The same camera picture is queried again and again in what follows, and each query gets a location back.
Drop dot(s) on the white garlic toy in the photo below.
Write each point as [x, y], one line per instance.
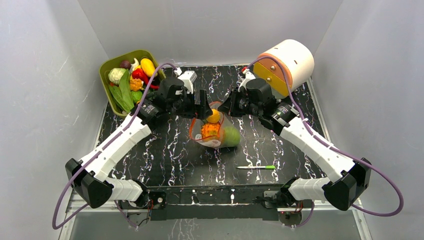
[134, 65]

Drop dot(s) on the yellow squash toy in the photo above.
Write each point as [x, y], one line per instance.
[148, 67]

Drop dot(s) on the green white pen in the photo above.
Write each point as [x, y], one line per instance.
[264, 167]

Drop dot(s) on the olive green plastic bin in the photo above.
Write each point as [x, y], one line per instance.
[115, 63]

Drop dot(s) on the clear zip bag orange zipper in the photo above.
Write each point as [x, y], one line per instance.
[194, 130]

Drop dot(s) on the dark purple round fruit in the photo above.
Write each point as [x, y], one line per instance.
[125, 64]

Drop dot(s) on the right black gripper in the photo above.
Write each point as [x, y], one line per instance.
[236, 104]

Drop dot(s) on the yellow orange fruit toy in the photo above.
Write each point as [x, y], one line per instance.
[214, 118]

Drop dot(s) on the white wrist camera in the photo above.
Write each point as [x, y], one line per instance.
[188, 77]
[248, 76]

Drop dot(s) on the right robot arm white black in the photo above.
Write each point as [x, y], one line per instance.
[345, 180]

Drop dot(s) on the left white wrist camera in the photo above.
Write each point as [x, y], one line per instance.
[188, 77]

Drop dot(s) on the white green cauliflower toy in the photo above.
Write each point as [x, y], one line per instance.
[116, 74]

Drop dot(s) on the bumpy green lime toy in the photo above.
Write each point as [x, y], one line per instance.
[136, 96]

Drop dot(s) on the orange pineapple toy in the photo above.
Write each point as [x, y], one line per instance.
[210, 131]

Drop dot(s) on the green cabbage toy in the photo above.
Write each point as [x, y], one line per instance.
[231, 136]

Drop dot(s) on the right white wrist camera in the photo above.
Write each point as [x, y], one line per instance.
[248, 76]

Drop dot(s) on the white orange yellow drawer box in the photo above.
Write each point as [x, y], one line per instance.
[291, 66]

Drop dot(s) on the green leafy vegetable toy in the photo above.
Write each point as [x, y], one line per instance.
[122, 93]

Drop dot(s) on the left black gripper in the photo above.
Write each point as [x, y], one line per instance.
[204, 111]

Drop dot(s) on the orange carrot toy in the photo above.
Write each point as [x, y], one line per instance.
[136, 84]

